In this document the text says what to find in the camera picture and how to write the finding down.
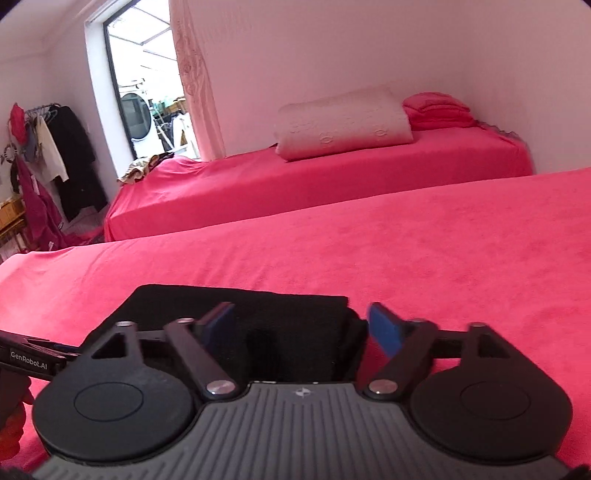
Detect black pants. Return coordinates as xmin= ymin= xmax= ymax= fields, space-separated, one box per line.
xmin=80 ymin=284 xmax=368 ymax=385

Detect magenta hanging garment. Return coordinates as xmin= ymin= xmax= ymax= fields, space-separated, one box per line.
xmin=15 ymin=157 xmax=67 ymax=251

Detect red blanket on near bed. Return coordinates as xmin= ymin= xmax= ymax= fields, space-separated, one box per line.
xmin=1 ymin=169 xmax=590 ymax=465

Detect wooden shelf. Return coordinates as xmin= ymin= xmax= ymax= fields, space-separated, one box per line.
xmin=0 ymin=196 xmax=29 ymax=262

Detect far bed with red cover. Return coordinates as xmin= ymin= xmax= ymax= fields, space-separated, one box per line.
xmin=104 ymin=127 xmax=534 ymax=241

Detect black hanging coat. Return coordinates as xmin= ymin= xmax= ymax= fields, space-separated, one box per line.
xmin=48 ymin=104 xmax=107 ymax=222

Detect beige cloth on bed end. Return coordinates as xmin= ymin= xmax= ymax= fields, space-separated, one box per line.
xmin=117 ymin=153 xmax=174 ymax=184

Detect white hanging shirt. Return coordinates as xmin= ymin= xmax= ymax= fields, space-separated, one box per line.
xmin=35 ymin=116 xmax=69 ymax=183

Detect washing machine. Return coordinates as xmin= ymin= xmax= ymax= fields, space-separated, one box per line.
xmin=121 ymin=93 xmax=162 ymax=158

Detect pale pink pillow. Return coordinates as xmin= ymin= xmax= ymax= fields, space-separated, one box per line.
xmin=276 ymin=87 xmax=414 ymax=161

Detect folded red blanket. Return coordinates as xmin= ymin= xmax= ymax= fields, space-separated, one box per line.
xmin=403 ymin=92 xmax=476 ymax=131

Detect pink curtain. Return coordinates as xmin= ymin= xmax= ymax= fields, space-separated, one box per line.
xmin=169 ymin=1 xmax=226 ymax=161

